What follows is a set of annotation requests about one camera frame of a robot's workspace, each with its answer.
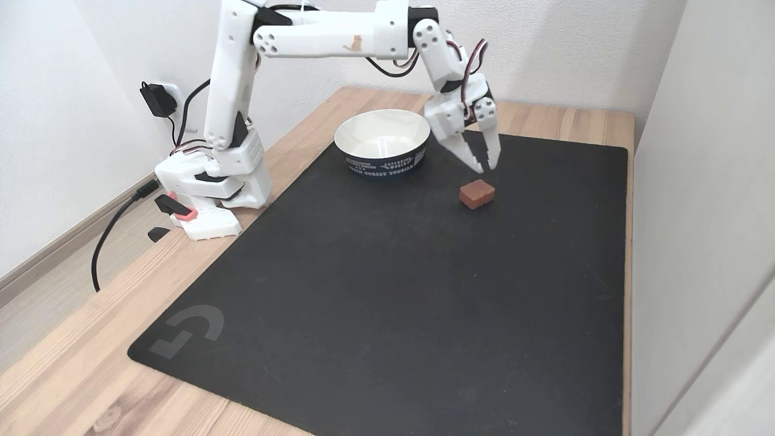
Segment white paper bowl navy band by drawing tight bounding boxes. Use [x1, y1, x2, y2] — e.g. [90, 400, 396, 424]
[334, 109, 431, 180]

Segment thin black power cord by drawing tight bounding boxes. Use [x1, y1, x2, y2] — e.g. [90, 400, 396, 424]
[179, 79, 211, 146]

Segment beige wall baseboard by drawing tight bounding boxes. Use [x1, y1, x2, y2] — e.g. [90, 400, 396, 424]
[0, 173, 159, 306]

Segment brown block toy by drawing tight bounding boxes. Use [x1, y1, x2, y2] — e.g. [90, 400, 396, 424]
[459, 179, 496, 210]

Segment white wall outlet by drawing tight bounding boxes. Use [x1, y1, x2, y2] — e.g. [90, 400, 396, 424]
[161, 83, 183, 131]

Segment black power adapter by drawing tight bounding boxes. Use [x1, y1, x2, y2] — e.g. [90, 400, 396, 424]
[140, 81, 177, 119]

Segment black desk mat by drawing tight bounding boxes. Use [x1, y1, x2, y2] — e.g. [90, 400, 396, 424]
[127, 126, 629, 436]

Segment black and red table clamp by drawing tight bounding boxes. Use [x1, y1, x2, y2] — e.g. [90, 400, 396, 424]
[148, 191, 198, 243]

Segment thick black cable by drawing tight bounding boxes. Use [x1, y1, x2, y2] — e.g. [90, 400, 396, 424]
[91, 180, 162, 292]

